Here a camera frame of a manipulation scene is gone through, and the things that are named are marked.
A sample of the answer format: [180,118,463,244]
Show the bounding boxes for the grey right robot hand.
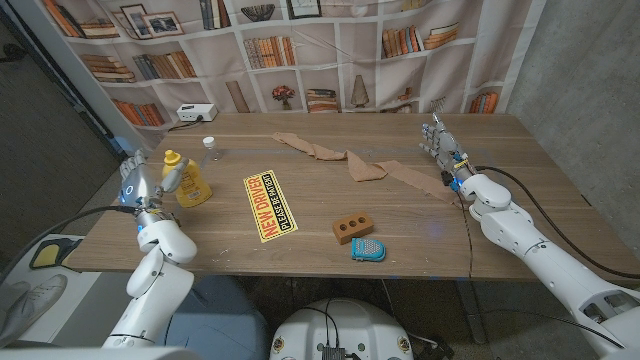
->
[418,112,475,188]

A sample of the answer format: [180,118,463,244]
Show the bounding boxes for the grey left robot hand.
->
[118,149,190,234]

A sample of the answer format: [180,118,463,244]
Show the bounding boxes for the yellow mustard bottle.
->
[161,149,214,209]

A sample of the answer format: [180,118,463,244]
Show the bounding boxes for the tan adhesive wrap strip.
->
[271,131,461,205]

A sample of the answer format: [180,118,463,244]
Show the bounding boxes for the small clear bottle white cap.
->
[201,135,225,164]

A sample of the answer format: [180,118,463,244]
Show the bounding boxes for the brown block with three holes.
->
[331,211,375,246]

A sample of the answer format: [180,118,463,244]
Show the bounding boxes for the white power strip box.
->
[175,103,219,123]

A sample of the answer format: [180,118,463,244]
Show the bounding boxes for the yellow and black floor pad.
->
[28,237,84,270]

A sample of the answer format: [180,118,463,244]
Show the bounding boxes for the white floor board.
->
[0,233,104,344]

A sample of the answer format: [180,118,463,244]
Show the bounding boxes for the yellow new driver sign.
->
[243,169,299,244]

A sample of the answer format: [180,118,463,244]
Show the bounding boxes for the printed bookshelf backdrop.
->
[37,0,549,151]

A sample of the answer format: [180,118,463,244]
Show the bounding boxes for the white shoe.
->
[0,273,69,347]

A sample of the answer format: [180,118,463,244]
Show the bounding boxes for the blue object under table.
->
[162,277,271,360]

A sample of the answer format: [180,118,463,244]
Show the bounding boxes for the grey table leg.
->
[457,279,489,345]

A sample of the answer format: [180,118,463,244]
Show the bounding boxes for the black device on floor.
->
[409,334,455,360]

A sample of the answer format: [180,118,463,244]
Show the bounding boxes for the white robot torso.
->
[268,298,415,360]

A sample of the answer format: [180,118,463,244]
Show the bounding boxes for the black power strip cord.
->
[167,115,205,133]

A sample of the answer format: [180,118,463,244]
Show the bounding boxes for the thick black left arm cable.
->
[0,205,142,286]

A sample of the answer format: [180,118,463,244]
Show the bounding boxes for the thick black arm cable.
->
[474,165,640,280]
[0,205,142,286]

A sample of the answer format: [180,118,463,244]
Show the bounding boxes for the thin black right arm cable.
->
[458,197,475,279]

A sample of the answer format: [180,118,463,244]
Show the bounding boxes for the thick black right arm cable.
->
[474,165,640,280]

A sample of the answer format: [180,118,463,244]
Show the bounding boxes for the thin black floor cable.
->
[479,308,626,350]

